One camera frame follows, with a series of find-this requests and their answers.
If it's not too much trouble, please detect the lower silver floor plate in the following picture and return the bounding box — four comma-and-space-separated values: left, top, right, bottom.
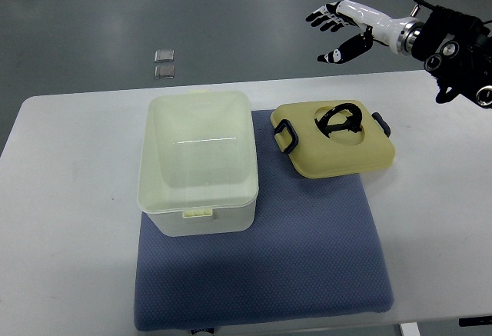
154, 64, 175, 79

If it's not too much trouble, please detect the white table leg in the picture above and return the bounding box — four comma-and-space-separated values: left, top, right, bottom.
399, 322, 421, 336

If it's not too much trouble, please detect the yellow box lid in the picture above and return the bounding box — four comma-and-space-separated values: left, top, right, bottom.
270, 100, 396, 179

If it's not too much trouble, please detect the black table control panel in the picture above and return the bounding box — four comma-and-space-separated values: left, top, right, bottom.
458, 315, 492, 327

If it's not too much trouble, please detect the white storage box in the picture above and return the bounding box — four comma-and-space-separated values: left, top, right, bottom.
138, 91, 259, 237

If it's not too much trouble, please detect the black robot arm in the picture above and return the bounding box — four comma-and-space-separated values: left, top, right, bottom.
402, 0, 491, 108

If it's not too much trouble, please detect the upper silver floor plate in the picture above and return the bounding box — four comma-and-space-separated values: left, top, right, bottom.
154, 49, 175, 63

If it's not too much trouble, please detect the blue padded mat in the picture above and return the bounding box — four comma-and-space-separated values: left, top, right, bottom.
134, 110, 394, 331

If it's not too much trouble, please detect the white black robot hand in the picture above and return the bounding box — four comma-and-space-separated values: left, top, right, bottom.
306, 0, 423, 65

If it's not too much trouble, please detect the silver floor plate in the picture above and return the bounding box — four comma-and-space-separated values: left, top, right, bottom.
154, 64, 175, 79
154, 49, 175, 63

